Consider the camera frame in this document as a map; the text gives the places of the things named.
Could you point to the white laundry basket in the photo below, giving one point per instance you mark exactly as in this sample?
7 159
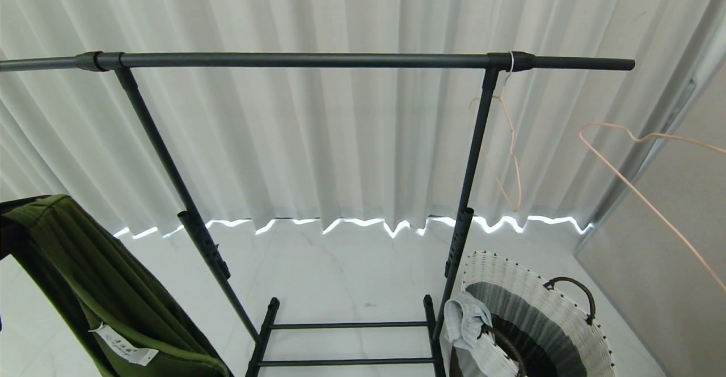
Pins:
556 326

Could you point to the pale grey garment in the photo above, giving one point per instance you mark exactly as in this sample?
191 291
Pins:
465 317

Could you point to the black clothes rack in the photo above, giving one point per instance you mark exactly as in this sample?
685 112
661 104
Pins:
283 60

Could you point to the pink clothes hanger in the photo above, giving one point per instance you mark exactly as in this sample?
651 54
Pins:
652 211
514 156

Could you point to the green printed shirt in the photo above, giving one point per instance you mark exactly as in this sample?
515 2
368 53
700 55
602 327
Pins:
85 275

